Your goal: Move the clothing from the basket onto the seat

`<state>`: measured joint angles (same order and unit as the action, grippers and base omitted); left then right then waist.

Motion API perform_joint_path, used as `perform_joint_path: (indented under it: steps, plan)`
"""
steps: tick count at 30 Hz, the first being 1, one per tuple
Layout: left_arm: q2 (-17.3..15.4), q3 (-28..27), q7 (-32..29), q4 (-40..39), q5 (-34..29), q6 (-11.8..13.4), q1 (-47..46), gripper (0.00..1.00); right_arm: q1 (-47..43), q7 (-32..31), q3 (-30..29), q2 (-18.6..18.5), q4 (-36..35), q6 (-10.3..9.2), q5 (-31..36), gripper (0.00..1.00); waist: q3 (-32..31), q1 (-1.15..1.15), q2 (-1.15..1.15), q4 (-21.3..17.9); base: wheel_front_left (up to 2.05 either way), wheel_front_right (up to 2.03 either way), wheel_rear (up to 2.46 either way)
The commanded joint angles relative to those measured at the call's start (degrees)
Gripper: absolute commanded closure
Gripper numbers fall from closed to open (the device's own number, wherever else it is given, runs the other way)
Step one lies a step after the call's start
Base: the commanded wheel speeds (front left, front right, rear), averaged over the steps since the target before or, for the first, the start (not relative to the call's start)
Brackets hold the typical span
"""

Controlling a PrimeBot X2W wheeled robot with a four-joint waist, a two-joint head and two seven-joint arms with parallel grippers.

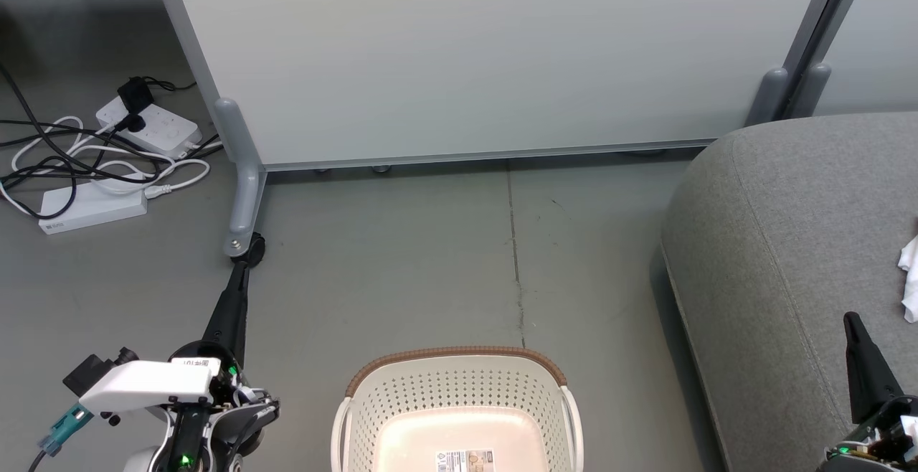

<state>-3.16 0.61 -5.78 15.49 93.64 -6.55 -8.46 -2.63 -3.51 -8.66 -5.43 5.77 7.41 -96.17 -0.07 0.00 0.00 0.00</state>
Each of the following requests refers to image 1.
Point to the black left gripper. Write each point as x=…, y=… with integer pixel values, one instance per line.
x=244, y=414

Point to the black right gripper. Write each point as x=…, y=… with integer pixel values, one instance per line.
x=875, y=436

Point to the white cloth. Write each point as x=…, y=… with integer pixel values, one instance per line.
x=909, y=278

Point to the grey fabric sofa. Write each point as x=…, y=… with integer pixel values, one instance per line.
x=789, y=242

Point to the grey partition foot with caster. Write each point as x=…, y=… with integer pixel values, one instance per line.
x=244, y=192

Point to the white flat power strip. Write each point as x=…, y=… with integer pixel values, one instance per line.
x=93, y=208

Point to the white power strip with sockets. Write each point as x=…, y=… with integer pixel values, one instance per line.
x=168, y=131

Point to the black plug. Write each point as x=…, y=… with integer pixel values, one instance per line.
x=130, y=123

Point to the white perforated laundry basket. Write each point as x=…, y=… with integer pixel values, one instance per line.
x=459, y=386

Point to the black power adapter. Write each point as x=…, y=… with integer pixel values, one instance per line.
x=135, y=93

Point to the paper label sticker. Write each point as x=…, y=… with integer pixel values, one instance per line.
x=464, y=461

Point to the large white partition panel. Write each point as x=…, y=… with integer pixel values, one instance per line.
x=466, y=49

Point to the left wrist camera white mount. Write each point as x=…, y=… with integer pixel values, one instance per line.
x=150, y=384

